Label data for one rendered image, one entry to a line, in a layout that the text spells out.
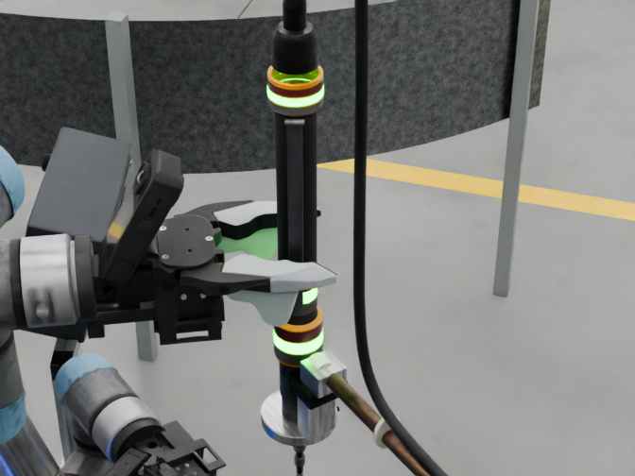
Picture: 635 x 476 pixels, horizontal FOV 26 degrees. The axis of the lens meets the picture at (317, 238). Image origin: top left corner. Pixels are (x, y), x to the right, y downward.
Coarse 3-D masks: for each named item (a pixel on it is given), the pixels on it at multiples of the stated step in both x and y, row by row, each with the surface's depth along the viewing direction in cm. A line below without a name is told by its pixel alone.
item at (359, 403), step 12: (336, 384) 117; (348, 384) 117; (348, 396) 116; (360, 396) 116; (360, 408) 114; (372, 420) 113; (372, 432) 113; (396, 444) 111; (396, 456) 111; (408, 456) 110; (408, 468) 110; (420, 468) 109
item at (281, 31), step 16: (288, 0) 101; (304, 0) 102; (288, 16) 102; (304, 16) 102; (288, 32) 102; (304, 32) 102; (272, 48) 104; (288, 48) 102; (304, 48) 103; (272, 64) 104; (288, 64) 103; (304, 64) 103; (288, 368) 121; (288, 384) 122; (288, 400) 124; (288, 416) 125
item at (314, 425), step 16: (320, 352) 120; (304, 368) 118; (320, 368) 118; (336, 368) 118; (304, 384) 120; (320, 384) 117; (272, 400) 127; (304, 400) 120; (320, 400) 119; (272, 416) 126; (304, 416) 122; (320, 416) 122; (336, 416) 126; (272, 432) 124; (288, 432) 124; (304, 432) 123; (320, 432) 123
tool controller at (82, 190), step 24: (72, 144) 203; (96, 144) 205; (120, 144) 206; (48, 168) 197; (72, 168) 198; (96, 168) 200; (120, 168) 202; (48, 192) 193; (72, 192) 194; (96, 192) 196; (120, 192) 200; (48, 216) 188; (72, 216) 190; (96, 216) 191; (72, 240) 187; (96, 240) 187; (72, 336) 197
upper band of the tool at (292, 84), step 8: (272, 72) 107; (312, 72) 107; (320, 72) 106; (272, 80) 104; (280, 80) 108; (288, 80) 108; (296, 80) 108; (304, 80) 108; (312, 80) 104; (320, 80) 105; (288, 88) 104; (296, 88) 104; (304, 88) 104; (304, 96) 104; (280, 104) 105; (312, 104) 105
